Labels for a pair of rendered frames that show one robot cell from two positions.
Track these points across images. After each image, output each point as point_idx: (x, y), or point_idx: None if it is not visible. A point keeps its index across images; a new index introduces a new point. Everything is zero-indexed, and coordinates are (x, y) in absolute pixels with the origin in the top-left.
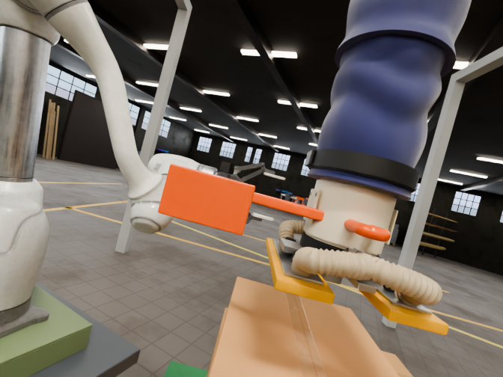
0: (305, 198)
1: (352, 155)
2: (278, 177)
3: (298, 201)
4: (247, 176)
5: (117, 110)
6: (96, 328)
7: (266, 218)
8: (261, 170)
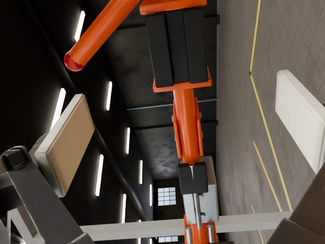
0: (155, 80)
1: None
2: (71, 108)
3: (188, 188)
4: (56, 237)
5: None
6: None
7: (297, 83)
8: (17, 173)
